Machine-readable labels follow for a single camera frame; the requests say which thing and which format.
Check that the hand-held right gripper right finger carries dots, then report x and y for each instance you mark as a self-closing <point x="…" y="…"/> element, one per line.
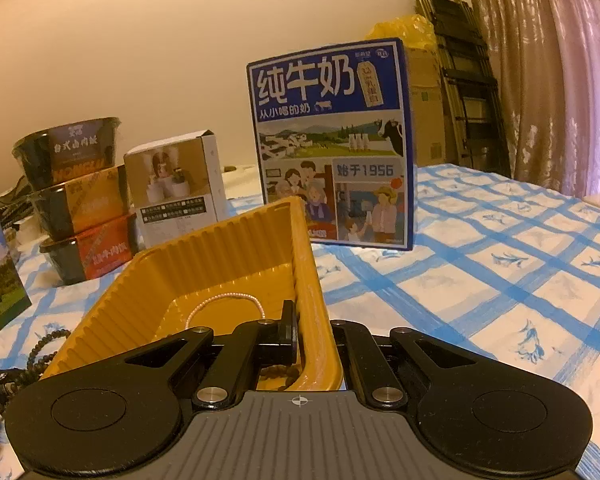
<point x="350" y="352"/>

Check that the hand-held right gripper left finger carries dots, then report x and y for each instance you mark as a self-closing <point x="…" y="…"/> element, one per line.
<point x="287" y="332"/>

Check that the yellow plastic tray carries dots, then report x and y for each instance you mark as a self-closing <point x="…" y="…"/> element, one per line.
<point x="260" y="240"/>

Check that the blue checked tablecloth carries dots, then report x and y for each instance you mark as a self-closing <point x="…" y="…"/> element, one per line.
<point x="480" y="270"/>

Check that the small white product box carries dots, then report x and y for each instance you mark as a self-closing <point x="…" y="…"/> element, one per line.
<point x="175" y="195"/>

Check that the blue illustrated milk carton box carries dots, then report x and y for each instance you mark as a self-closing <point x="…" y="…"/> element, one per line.
<point x="330" y="145"/>

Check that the black instant bowl red label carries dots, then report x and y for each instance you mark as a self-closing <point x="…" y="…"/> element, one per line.
<point x="90" y="255"/>

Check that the black instant bowl orange label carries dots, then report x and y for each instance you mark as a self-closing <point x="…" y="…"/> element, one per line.
<point x="80" y="207"/>

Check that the brown cardboard box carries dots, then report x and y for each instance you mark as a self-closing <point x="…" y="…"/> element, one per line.
<point x="427" y="105"/>

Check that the black instant bowl dark label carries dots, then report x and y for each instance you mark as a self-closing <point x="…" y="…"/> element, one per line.
<point x="70" y="152"/>

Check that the white green pasture carton box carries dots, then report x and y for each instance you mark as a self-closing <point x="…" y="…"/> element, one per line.
<point x="0" y="270"/>

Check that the folding step ladder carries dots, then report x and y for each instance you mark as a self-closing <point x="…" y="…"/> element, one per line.
<point x="460" y="60"/>

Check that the yellow plastic bag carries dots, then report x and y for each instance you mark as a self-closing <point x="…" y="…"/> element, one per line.
<point x="405" y="30"/>

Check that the pink patterned curtain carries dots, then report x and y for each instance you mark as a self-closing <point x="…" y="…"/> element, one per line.
<point x="555" y="70"/>

